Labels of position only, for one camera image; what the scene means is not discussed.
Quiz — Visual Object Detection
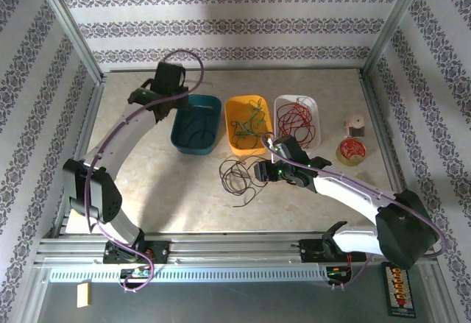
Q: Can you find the cream wooden block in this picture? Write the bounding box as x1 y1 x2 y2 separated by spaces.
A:
77 283 92 308

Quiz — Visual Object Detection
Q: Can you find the white slotted cable duct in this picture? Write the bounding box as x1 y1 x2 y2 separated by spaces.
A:
49 266 330 284

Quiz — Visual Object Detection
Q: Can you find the pile of wires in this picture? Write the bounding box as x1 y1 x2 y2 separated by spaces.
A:
231 153 268 208
182 107 216 143

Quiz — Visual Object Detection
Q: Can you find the aluminium back rail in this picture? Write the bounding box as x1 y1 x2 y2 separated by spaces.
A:
102 67 364 74

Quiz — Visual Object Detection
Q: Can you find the aluminium frame post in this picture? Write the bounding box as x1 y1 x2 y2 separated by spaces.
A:
32 0 106 85
362 0 431 79

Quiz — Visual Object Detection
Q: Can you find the aluminium side rail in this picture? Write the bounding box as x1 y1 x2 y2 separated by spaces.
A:
358 72 420 235
51 79 106 238

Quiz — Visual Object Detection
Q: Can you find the pink tape dispenser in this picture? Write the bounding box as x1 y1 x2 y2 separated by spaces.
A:
344 115 366 138

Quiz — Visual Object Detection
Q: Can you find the black board with orange buttons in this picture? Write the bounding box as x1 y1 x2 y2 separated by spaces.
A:
382 262 418 317

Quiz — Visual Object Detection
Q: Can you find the black connector with green light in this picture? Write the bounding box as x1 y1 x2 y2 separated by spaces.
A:
326 266 353 280

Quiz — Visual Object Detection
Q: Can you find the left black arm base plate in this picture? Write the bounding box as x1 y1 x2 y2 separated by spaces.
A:
102 239 172 265

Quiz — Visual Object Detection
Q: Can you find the dark teal plastic bin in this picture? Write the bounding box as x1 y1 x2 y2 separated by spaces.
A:
169 94 223 156

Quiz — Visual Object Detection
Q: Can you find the aluminium front rail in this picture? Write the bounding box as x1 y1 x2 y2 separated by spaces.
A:
35 233 439 265

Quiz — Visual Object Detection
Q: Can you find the orange plastic bin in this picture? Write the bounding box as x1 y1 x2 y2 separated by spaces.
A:
224 94 274 156

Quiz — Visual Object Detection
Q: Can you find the green wire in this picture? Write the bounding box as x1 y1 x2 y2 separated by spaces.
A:
244 98 269 125
230 116 258 151

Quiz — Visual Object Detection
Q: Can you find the white plastic bin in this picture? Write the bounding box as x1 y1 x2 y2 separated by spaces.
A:
274 94 322 151

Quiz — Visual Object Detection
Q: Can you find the grey metal sheet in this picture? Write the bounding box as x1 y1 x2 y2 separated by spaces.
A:
35 263 437 323

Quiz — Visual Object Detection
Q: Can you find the yellow green terminal connector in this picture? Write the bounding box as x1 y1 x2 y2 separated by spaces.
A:
120 267 151 280

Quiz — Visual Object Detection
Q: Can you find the black wire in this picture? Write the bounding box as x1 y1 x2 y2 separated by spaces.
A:
219 155 258 195

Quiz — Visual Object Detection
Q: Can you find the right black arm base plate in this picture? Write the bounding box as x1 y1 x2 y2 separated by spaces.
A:
300 238 368 264

